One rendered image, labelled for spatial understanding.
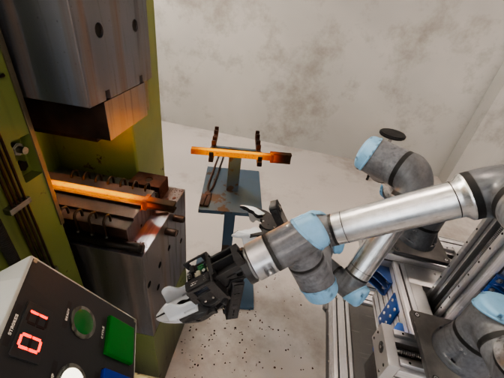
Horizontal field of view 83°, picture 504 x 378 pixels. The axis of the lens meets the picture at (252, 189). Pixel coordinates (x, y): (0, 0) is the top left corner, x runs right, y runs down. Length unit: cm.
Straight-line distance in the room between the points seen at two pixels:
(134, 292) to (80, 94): 66
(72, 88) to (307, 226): 54
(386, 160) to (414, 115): 298
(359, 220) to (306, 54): 305
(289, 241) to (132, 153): 84
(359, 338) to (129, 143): 145
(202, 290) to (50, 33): 54
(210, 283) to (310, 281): 19
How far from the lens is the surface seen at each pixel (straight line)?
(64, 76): 71
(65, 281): 63
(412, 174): 89
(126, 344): 69
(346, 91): 367
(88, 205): 104
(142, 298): 110
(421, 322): 112
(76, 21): 67
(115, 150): 125
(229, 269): 53
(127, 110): 83
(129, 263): 98
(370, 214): 65
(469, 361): 104
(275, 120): 379
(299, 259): 53
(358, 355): 170
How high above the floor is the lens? 160
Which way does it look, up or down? 34 degrees down
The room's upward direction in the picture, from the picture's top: 8 degrees clockwise
